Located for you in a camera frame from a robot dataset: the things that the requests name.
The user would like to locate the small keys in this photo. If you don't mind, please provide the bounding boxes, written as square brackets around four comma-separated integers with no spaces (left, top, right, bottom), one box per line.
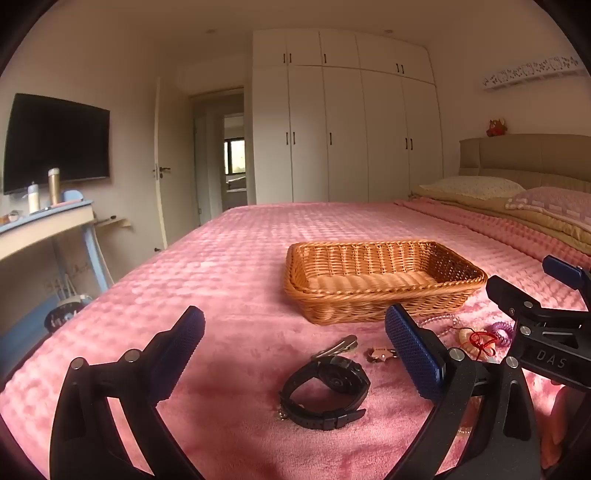
[366,346,398,364]

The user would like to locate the beige padded headboard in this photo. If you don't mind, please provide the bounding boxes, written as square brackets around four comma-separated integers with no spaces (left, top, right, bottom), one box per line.
[458,134,591,195]

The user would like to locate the black wrist watch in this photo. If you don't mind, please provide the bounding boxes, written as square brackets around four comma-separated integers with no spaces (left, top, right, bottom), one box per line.
[278,356,371,431]

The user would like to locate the window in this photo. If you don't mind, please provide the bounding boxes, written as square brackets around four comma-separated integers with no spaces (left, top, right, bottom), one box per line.
[224,138,245,175]

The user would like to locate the white carved wall shelf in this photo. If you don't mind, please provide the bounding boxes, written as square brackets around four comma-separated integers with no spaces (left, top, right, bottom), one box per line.
[481,55,581,91]

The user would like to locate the gold thermos bottle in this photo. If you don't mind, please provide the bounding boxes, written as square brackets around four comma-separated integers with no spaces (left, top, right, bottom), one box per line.
[47,168,62,206]

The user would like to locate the black wall television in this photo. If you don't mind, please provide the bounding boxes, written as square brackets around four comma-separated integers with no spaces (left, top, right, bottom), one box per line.
[3,93,112,195]

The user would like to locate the purple coil hair tie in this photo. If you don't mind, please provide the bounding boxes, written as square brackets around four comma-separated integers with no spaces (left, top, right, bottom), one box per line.
[488,320,513,345]

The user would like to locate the woven wicker basket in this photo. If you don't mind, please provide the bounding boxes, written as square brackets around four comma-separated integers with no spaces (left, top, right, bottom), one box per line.
[283,239,489,326]

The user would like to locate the pink patterned pillow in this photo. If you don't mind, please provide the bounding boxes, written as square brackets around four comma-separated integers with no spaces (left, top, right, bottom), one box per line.
[505,186,591,219]

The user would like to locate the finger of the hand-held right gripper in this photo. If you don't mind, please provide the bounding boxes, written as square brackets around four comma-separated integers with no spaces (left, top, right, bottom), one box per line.
[486,275,546,325]
[542,255,591,292]

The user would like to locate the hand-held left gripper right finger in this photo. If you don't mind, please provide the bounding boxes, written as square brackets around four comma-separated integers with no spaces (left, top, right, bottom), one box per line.
[385,304,543,480]

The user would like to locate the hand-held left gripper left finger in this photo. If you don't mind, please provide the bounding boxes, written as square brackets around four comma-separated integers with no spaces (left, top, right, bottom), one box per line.
[50,305,206,480]

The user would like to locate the blue and white desk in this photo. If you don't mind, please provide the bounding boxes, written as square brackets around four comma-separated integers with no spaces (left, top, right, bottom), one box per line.
[0,190,114,297]

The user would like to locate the cream patterned pillow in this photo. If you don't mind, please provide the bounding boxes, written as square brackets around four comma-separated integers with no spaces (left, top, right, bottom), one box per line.
[418,175,526,200]

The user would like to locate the white door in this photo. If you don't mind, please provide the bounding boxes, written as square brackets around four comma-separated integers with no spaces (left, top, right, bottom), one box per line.
[154,76,172,253]

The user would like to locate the small wooden wall shelf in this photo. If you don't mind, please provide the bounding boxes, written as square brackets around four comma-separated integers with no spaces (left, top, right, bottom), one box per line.
[93,215,134,230]

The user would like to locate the pink fleece blanket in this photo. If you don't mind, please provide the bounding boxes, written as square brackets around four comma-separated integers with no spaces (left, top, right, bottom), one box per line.
[0,200,591,480]

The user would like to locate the clear bead bracelet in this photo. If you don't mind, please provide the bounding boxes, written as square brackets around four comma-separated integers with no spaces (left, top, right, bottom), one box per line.
[416,313,463,337]

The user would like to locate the beige quilt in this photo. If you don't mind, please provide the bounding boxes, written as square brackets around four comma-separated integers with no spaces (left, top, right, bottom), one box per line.
[406,193,591,256]

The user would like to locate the white wardrobe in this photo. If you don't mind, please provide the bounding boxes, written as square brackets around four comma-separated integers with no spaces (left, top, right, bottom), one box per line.
[252,28,444,206]

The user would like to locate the metal hair clip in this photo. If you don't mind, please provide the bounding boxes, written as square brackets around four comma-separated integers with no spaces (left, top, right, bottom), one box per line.
[310,335,358,361]

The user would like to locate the person's right hand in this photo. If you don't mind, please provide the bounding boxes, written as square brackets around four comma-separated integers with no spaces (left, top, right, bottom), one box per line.
[541,385,591,472]

